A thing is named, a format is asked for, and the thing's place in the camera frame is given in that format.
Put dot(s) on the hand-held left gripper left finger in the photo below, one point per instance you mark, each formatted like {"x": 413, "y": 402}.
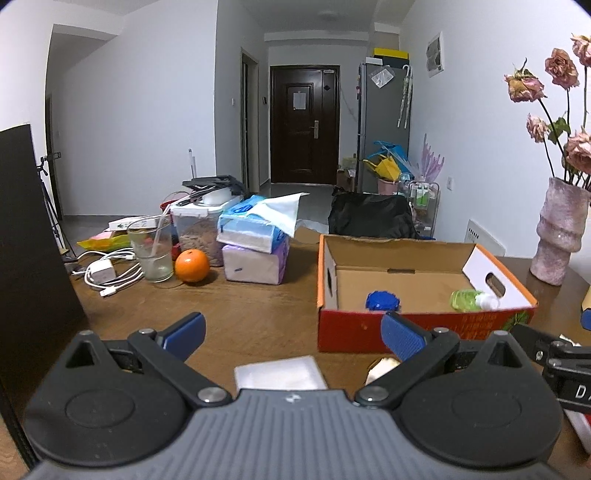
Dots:
{"x": 187, "y": 330}

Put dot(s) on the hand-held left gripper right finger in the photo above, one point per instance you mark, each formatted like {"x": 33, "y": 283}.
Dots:
{"x": 401, "y": 337}

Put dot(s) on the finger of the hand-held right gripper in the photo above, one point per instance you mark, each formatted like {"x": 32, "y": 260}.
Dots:
{"x": 535, "y": 339}

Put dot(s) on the orange cardboard box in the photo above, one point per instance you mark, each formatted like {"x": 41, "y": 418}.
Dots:
{"x": 415, "y": 284}

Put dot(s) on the blue round lid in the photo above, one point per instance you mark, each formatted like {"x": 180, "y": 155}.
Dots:
{"x": 382, "y": 301}

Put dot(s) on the orange fruit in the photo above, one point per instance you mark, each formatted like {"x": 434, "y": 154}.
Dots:
{"x": 191, "y": 265}

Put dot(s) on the drinking glass with straw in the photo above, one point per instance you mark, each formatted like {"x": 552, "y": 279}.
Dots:
{"x": 154, "y": 263}

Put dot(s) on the green clear bottle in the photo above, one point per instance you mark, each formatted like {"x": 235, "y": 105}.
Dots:
{"x": 468, "y": 300}

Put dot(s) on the purple tissue pack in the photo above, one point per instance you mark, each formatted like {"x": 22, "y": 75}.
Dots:
{"x": 251, "y": 266}

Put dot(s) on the clear grain storage container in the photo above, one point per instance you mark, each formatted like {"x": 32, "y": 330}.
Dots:
{"x": 198, "y": 230}

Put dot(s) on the white plastic packet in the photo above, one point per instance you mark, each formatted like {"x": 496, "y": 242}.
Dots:
{"x": 279, "y": 371}

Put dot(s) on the white charger block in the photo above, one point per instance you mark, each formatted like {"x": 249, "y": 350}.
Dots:
{"x": 102, "y": 271}

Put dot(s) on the pink textured vase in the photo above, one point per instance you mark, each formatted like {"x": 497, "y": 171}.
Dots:
{"x": 556, "y": 230}

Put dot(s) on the white flat box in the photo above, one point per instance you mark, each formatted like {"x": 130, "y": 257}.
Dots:
{"x": 127, "y": 224}

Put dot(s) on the colourful snack packet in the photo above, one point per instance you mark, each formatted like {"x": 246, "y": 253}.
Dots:
{"x": 101, "y": 241}

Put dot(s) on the black bag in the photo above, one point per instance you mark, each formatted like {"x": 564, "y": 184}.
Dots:
{"x": 369, "y": 217}

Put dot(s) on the blue tissue pack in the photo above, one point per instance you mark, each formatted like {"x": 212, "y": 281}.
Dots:
{"x": 251, "y": 221}

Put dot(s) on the red basin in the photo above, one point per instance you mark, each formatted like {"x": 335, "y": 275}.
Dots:
{"x": 173, "y": 203}

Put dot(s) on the metal rolling cart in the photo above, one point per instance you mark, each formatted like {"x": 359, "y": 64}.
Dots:
{"x": 425, "y": 203}

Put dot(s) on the black folded stand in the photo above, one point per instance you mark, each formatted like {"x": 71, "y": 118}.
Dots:
{"x": 214, "y": 184}

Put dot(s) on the pink bucket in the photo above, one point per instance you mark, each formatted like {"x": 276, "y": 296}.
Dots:
{"x": 387, "y": 186}

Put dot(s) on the brown cardboard carton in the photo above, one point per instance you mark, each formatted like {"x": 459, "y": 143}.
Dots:
{"x": 346, "y": 177}

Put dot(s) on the yellow bag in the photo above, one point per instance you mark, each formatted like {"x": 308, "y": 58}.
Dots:
{"x": 383, "y": 168}

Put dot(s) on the black board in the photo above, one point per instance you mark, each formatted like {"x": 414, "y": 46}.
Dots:
{"x": 32, "y": 258}

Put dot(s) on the purple folding fan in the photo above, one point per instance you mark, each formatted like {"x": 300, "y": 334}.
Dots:
{"x": 431, "y": 161}

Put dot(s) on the blue plastic bag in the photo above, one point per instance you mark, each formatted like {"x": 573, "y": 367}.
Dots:
{"x": 392, "y": 151}

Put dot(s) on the black tripod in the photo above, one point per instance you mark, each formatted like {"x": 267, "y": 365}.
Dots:
{"x": 48, "y": 198}

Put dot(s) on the grey refrigerator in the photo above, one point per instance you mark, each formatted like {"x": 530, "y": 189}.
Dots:
{"x": 383, "y": 124}

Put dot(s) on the dark brown entrance door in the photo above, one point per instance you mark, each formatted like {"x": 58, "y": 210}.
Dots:
{"x": 304, "y": 124}

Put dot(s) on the white folded umbrella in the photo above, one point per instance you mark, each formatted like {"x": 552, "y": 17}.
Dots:
{"x": 405, "y": 97}

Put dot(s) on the clear plastic bag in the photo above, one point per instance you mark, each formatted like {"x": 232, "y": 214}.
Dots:
{"x": 382, "y": 77}

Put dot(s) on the dried pink rose bouquet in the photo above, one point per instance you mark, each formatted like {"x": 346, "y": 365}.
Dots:
{"x": 561, "y": 69}

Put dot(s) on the white electrical panel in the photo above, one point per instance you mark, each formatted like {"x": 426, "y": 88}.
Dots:
{"x": 435, "y": 54}

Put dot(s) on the yellow box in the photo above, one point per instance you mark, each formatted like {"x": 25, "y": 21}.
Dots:
{"x": 391, "y": 52}

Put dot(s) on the white wall box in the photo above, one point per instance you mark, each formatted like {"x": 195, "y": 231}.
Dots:
{"x": 482, "y": 237}

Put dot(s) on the side door frame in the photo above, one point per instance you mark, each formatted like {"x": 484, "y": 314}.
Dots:
{"x": 248, "y": 120}

